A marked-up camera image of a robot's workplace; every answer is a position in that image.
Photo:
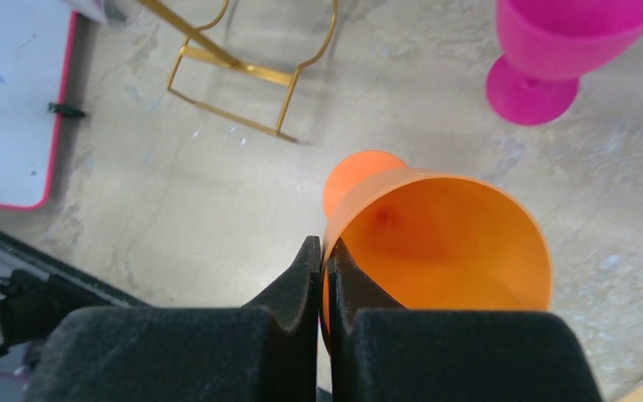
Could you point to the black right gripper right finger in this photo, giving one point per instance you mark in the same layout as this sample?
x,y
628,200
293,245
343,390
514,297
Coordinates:
x,y
381,351

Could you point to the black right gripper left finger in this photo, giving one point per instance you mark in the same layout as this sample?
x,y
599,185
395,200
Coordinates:
x,y
265,350

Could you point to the orange plastic wine glass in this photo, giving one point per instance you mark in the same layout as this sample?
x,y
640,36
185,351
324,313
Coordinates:
x,y
436,240

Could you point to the magenta plastic wine glass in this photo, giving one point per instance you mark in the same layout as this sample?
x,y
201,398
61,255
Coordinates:
x,y
547,46

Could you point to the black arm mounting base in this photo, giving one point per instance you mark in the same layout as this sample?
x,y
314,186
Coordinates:
x,y
37,291

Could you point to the black whiteboard clip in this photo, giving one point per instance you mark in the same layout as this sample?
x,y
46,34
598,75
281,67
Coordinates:
x,y
66,111

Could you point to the pink framed whiteboard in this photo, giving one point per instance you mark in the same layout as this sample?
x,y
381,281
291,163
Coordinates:
x,y
36,39

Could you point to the gold wire glass rack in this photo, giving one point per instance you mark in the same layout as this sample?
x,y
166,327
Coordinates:
x,y
197,46

